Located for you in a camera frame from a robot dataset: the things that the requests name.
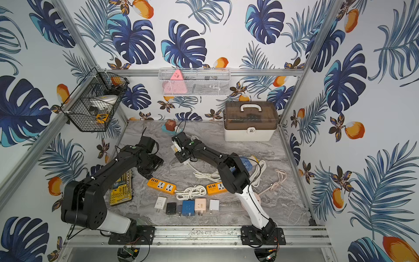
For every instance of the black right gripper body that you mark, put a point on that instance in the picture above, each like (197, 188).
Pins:
(179, 155)

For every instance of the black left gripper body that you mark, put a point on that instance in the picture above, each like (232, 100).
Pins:
(152, 162)

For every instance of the orange power strip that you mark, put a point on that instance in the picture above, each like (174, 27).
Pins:
(162, 186)
(215, 188)

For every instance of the white charger plug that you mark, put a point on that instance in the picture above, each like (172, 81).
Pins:
(160, 203)

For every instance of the black charger plug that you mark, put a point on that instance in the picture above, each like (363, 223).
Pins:
(171, 208)

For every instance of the small grey plug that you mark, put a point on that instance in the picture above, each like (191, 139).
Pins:
(179, 210)

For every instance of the blue cube adapter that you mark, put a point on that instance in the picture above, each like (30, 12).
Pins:
(188, 208)

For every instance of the pink cube adapter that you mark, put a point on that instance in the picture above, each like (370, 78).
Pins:
(200, 206)

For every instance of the round pink power socket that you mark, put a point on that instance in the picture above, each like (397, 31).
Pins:
(257, 198)

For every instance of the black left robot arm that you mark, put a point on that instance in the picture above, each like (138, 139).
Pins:
(83, 201)

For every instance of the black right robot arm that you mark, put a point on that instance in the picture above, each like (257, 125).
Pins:
(234, 177)

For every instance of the brown cube adapter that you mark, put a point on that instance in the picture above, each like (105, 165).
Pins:
(170, 125)

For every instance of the pink triangle object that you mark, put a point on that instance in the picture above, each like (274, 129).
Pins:
(175, 85)

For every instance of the yellow tape measure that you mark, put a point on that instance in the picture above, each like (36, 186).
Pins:
(102, 118)

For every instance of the white brown storage box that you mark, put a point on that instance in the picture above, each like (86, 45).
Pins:
(249, 121)

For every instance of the blue dotted work glove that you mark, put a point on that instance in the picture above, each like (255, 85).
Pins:
(249, 162)

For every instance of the white item in basket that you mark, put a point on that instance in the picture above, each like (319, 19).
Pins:
(103, 102)

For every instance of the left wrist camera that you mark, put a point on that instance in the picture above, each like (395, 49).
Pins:
(147, 143)

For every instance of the clear wall shelf basket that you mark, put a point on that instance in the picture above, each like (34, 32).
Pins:
(201, 81)

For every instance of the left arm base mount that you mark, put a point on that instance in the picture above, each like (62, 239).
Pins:
(131, 235)

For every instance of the black wire basket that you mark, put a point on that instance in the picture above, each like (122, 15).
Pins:
(77, 107)

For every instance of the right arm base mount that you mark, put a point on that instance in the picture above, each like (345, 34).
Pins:
(252, 236)

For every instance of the aluminium front rail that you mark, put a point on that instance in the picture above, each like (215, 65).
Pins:
(208, 237)

